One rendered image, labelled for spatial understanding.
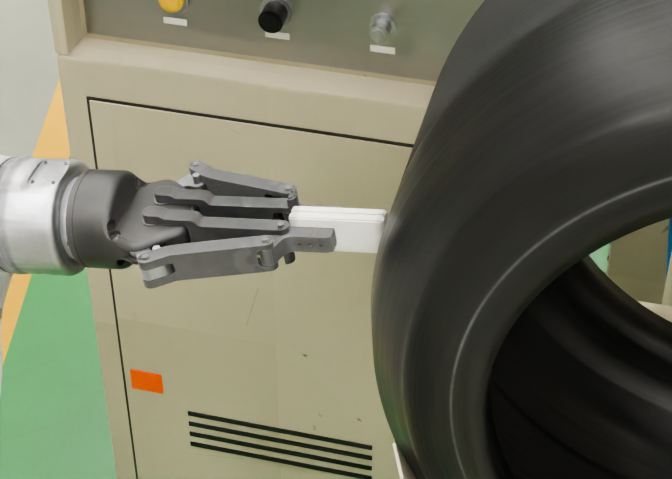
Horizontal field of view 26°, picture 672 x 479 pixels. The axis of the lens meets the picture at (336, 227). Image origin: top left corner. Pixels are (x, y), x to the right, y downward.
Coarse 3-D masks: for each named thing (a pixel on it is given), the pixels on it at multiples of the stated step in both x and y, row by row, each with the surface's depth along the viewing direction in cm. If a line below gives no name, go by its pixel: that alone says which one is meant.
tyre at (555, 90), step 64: (512, 0) 96; (576, 0) 87; (640, 0) 82; (448, 64) 103; (512, 64) 87; (576, 64) 82; (640, 64) 80; (448, 128) 90; (512, 128) 85; (576, 128) 82; (640, 128) 80; (448, 192) 88; (512, 192) 84; (576, 192) 83; (640, 192) 81; (384, 256) 95; (448, 256) 89; (512, 256) 86; (576, 256) 85; (384, 320) 97; (448, 320) 91; (512, 320) 89; (576, 320) 126; (640, 320) 126; (384, 384) 100; (448, 384) 94; (512, 384) 122; (576, 384) 126; (640, 384) 128; (448, 448) 98; (512, 448) 118; (576, 448) 123; (640, 448) 126
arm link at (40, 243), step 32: (32, 160) 110; (64, 160) 110; (0, 192) 108; (32, 192) 107; (64, 192) 108; (0, 224) 108; (32, 224) 107; (64, 224) 108; (0, 256) 109; (32, 256) 108; (64, 256) 109
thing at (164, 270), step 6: (156, 246) 105; (132, 252) 106; (138, 252) 106; (144, 252) 105; (168, 264) 104; (150, 270) 104; (156, 270) 104; (162, 270) 104; (168, 270) 104; (144, 276) 104; (150, 276) 104; (156, 276) 104; (162, 276) 104
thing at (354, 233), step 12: (300, 216) 105; (312, 216) 104; (324, 216) 104; (336, 216) 104; (348, 216) 104; (360, 216) 104; (372, 216) 103; (336, 228) 104; (348, 228) 104; (360, 228) 104; (372, 228) 103; (348, 240) 105; (360, 240) 104; (372, 240) 104; (372, 252) 105
